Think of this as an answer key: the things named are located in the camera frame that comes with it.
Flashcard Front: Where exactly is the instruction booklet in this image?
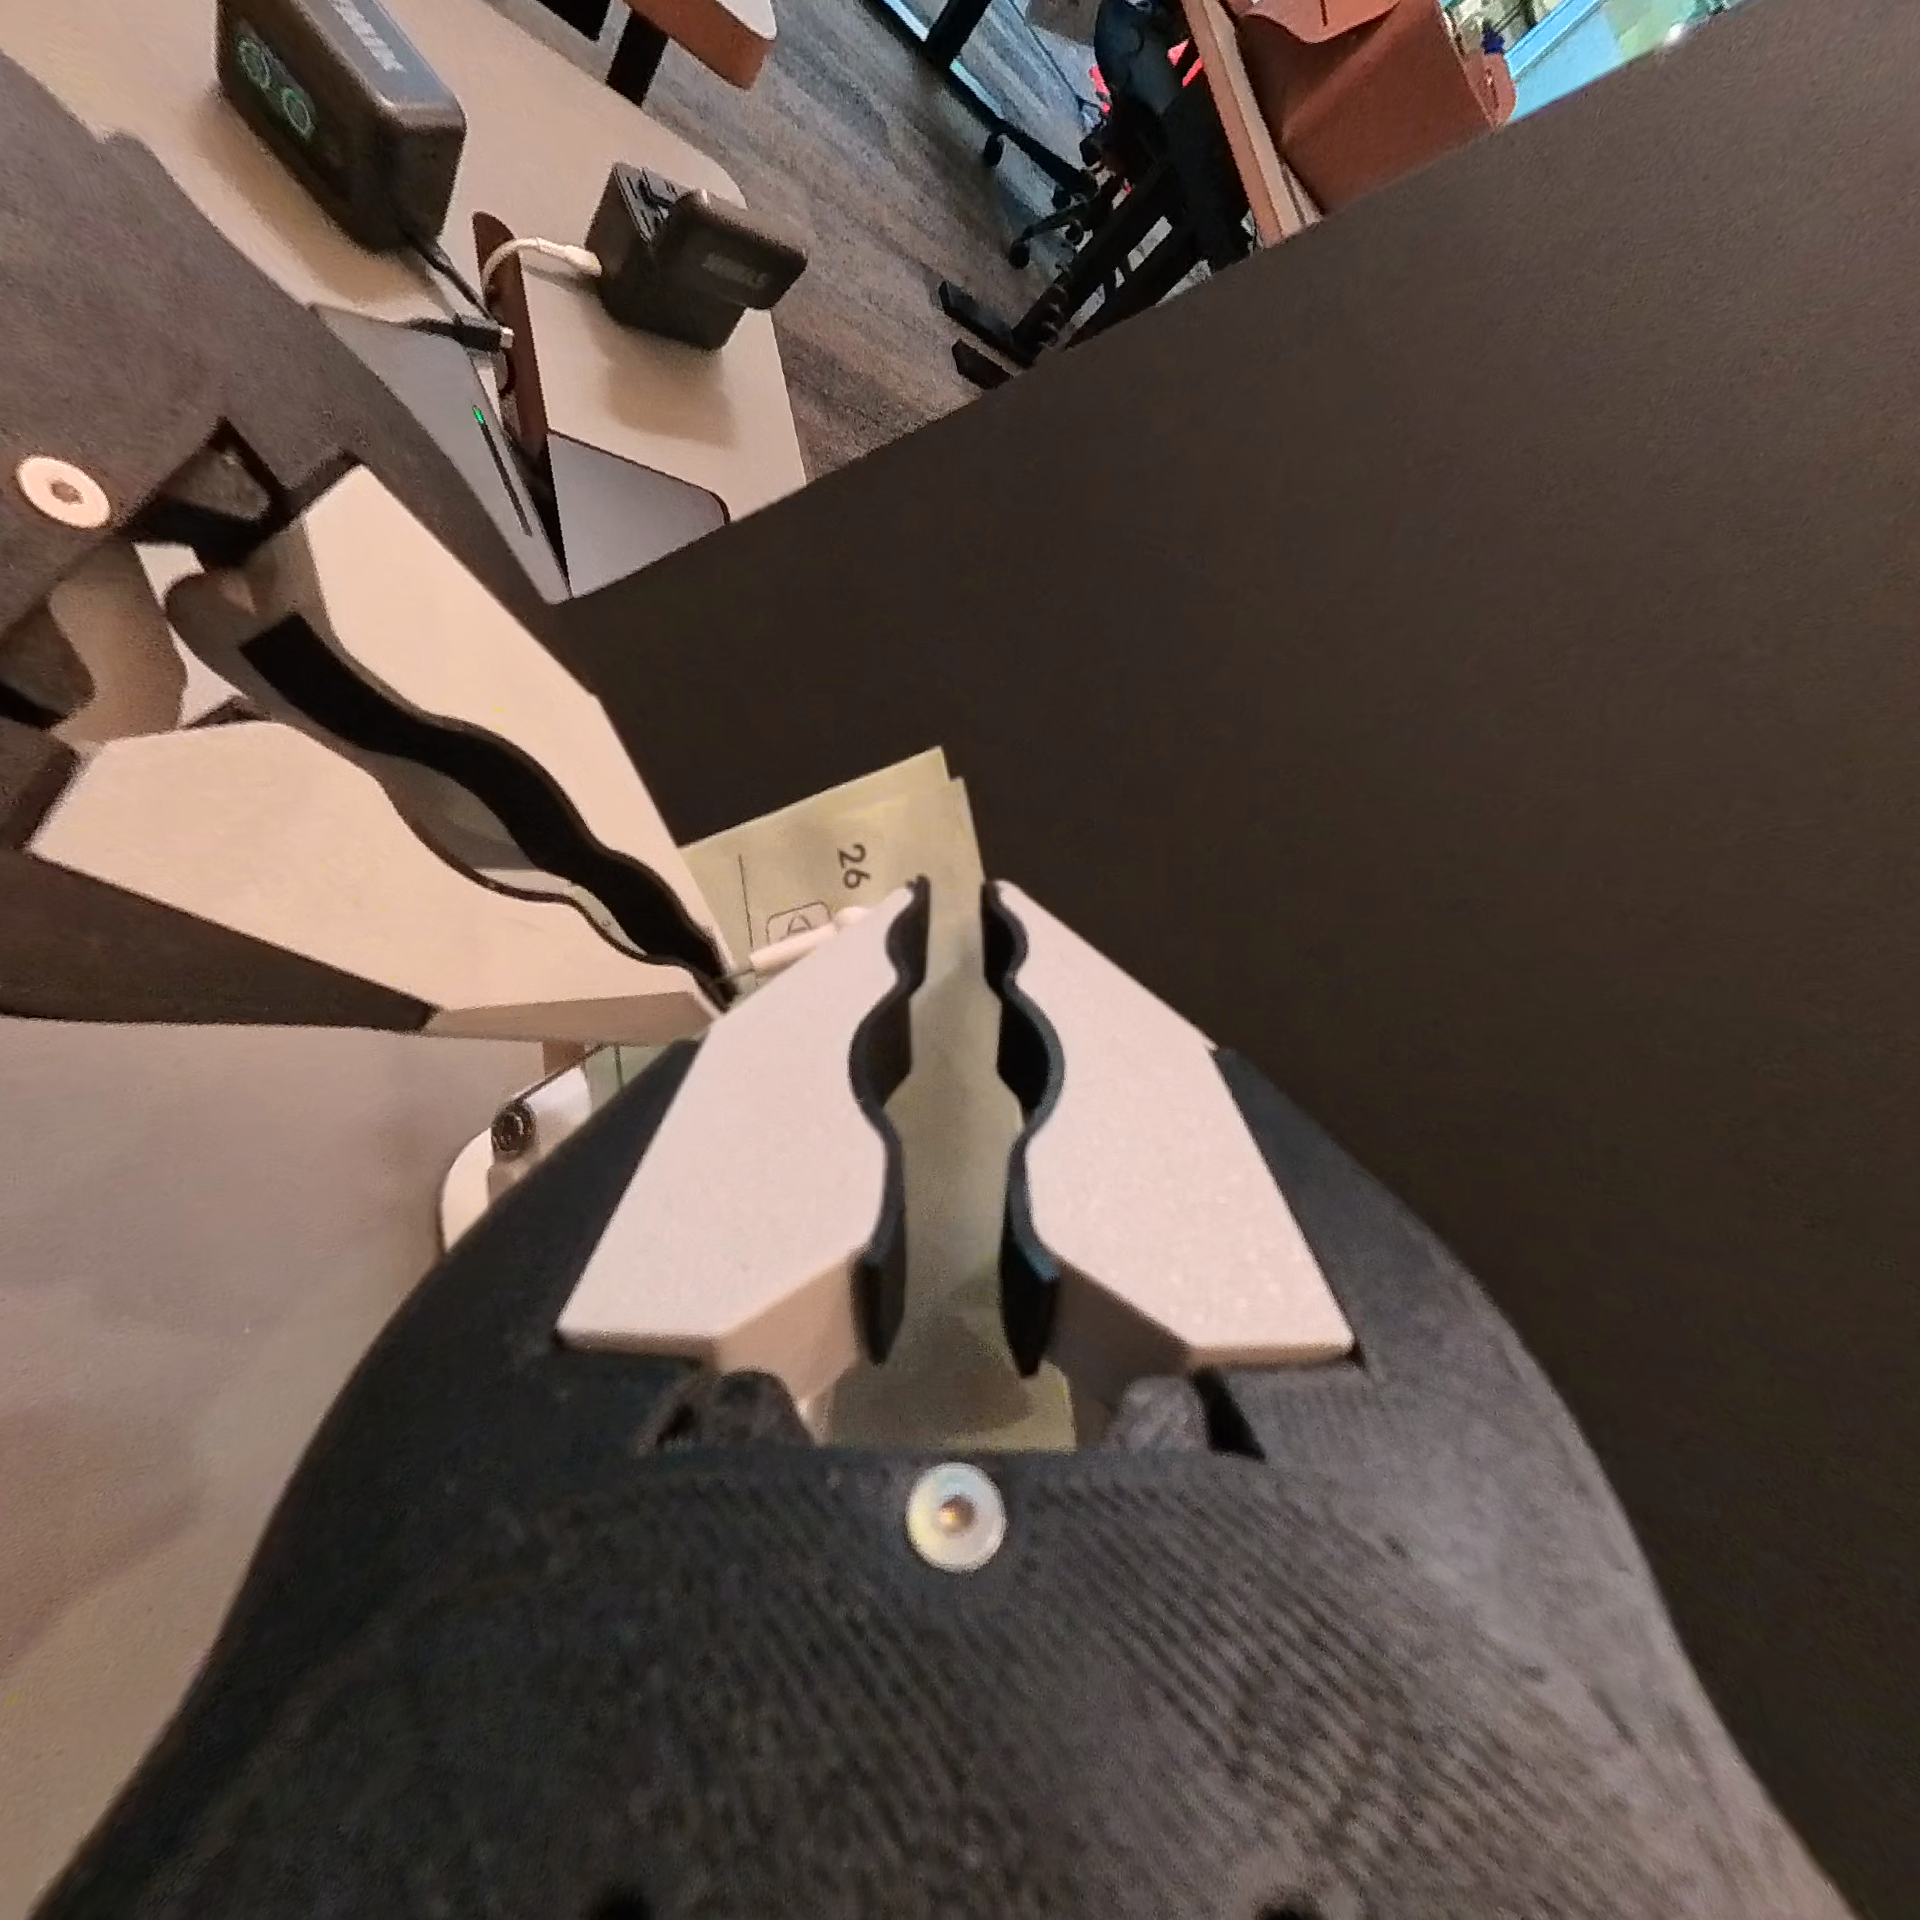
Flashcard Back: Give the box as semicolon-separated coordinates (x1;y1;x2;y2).
678;747;1085;1451

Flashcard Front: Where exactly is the black backdrop board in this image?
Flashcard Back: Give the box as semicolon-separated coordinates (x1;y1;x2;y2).
541;0;1920;1891

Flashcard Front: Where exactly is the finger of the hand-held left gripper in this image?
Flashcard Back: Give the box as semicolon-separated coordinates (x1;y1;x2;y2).
55;459;739;1002
24;728;723;1046

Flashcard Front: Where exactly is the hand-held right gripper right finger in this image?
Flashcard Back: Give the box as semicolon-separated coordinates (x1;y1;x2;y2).
975;879;1358;1426

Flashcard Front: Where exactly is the silver flat device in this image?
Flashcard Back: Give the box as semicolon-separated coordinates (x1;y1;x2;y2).
541;431;734;600

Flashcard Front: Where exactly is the black power adapter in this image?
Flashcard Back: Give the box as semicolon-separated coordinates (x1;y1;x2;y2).
579;163;813;354

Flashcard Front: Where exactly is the white page holder pin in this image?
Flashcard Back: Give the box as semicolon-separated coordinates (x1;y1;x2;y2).
718;904;869;1002

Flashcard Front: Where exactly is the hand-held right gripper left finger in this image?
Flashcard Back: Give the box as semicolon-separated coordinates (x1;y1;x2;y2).
555;879;934;1417

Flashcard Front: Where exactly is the black cable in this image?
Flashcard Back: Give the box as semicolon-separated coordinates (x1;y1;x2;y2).
398;240;515;359

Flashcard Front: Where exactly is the white book stand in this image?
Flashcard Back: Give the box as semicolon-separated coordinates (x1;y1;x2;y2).
433;1032;668;1267

